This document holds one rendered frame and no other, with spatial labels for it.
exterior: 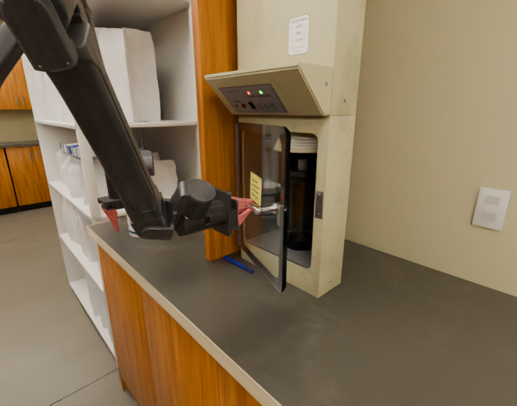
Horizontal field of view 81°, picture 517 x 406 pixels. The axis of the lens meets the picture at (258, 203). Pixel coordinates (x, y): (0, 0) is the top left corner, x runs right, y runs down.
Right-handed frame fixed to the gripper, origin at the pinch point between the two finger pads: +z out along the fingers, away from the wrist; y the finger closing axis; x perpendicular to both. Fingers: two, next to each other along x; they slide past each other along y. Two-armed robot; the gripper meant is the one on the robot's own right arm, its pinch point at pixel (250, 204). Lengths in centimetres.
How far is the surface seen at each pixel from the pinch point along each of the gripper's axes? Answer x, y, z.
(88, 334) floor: 145, -120, -18
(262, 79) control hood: -2.2, 28.7, 2.0
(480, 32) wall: -28, 42, 56
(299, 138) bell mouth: -2.1, 15.1, 15.4
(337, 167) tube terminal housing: -13.1, 9.0, 17.0
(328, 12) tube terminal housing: -10.9, 41.6, 12.2
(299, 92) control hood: -10.1, 25.8, 5.0
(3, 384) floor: 133, -120, -63
